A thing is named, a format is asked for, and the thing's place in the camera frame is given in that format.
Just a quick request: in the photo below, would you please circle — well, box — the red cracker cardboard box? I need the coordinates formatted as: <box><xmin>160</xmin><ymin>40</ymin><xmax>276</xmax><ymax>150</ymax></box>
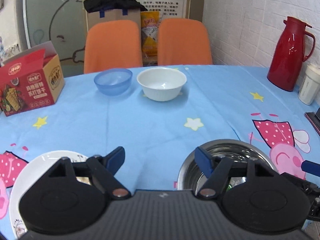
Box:
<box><xmin>1</xmin><ymin>41</ymin><xmax>65</xmax><ymax>116</ymax></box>

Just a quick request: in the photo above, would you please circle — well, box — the blue translucent plastic bowl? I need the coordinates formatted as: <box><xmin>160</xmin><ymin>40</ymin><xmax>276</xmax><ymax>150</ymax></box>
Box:
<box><xmin>94</xmin><ymin>68</ymin><xmax>133</xmax><ymax>96</ymax></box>

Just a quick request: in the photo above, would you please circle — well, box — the red thermos jug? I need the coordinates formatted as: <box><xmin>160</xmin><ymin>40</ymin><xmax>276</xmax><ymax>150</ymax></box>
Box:
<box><xmin>267</xmin><ymin>16</ymin><xmax>316</xmax><ymax>92</ymax></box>

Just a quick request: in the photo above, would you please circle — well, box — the blue cartoon tablecloth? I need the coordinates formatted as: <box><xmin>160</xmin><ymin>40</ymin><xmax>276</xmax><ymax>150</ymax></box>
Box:
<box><xmin>0</xmin><ymin>64</ymin><xmax>320</xmax><ymax>240</ymax></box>

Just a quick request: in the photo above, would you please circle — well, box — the white ceramic bowl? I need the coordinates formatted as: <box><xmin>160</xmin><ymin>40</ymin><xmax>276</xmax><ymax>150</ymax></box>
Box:
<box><xmin>137</xmin><ymin>67</ymin><xmax>187</xmax><ymax>102</ymax></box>

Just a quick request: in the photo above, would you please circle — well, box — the large white floral plate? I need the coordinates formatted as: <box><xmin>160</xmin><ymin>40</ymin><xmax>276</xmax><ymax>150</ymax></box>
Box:
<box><xmin>9</xmin><ymin>150</ymin><xmax>87</xmax><ymax>238</ymax></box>

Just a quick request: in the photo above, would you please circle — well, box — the left orange chair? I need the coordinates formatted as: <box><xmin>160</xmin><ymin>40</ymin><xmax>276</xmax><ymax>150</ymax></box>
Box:
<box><xmin>84</xmin><ymin>20</ymin><xmax>143</xmax><ymax>74</ymax></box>

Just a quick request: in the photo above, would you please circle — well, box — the right orange chair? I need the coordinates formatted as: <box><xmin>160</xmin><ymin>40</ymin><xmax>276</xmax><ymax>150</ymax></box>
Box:
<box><xmin>157</xmin><ymin>18</ymin><xmax>213</xmax><ymax>66</ymax></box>

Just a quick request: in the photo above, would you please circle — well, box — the brown paper bag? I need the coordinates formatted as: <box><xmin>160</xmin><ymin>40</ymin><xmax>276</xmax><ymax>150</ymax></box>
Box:
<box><xmin>87</xmin><ymin>9</ymin><xmax>141</xmax><ymax>30</ymax></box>

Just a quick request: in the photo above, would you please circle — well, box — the orange chair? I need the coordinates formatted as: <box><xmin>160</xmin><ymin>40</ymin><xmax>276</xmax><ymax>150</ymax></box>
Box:
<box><xmin>84</xmin><ymin>20</ymin><xmax>143</xmax><ymax>74</ymax></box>
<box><xmin>157</xmin><ymin>18</ymin><xmax>213</xmax><ymax>66</ymax></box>

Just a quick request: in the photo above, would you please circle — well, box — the yellow snack bag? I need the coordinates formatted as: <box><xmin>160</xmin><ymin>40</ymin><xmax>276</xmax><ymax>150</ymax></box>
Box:
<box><xmin>140</xmin><ymin>11</ymin><xmax>161</xmax><ymax>57</ymax></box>

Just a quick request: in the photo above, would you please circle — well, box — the white tumbler cup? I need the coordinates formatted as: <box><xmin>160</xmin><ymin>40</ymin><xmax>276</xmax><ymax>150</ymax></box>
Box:
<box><xmin>298</xmin><ymin>63</ymin><xmax>320</xmax><ymax>105</ymax></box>

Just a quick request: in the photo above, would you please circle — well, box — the stainless steel bowl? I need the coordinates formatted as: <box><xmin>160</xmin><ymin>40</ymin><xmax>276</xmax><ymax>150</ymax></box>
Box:
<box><xmin>176</xmin><ymin>139</ymin><xmax>279</xmax><ymax>193</ymax></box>

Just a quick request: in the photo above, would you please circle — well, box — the black cloth on bag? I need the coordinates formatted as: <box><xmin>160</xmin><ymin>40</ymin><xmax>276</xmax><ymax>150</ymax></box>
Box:
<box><xmin>83</xmin><ymin>0</ymin><xmax>147</xmax><ymax>13</ymax></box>

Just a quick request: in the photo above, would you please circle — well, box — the dark smartphone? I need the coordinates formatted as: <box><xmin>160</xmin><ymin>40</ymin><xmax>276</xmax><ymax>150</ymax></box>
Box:
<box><xmin>304</xmin><ymin>112</ymin><xmax>320</xmax><ymax>135</ymax></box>

